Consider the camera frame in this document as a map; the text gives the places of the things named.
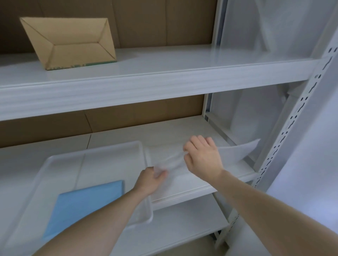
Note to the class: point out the white metal shelving rack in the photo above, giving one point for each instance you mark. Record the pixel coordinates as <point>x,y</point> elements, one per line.
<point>158,81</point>

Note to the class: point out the blue white absorbent pad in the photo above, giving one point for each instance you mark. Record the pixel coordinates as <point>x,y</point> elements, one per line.
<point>87,203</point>

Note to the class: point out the white plastic tray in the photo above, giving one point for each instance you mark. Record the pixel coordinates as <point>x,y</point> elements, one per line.
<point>92,166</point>

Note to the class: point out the brown cardboard back panel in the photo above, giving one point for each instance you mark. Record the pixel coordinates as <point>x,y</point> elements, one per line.
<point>132,116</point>
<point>158,23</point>

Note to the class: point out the person's right forearm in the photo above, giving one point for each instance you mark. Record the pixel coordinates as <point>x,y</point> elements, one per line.
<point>277,219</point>

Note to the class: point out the clear plastic bag with label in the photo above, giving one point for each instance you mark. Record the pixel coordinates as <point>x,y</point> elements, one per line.
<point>237,153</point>

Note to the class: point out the person's right hand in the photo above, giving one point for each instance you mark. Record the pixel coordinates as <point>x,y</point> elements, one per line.
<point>204,158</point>

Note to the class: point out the person's left forearm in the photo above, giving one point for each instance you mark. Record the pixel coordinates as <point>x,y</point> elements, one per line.
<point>92,224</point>

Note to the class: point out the person's left hand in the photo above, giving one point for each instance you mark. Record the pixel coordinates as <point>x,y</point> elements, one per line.
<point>149,182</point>

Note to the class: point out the small brown cardboard box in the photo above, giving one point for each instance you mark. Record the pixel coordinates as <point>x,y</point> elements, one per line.
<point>76,52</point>

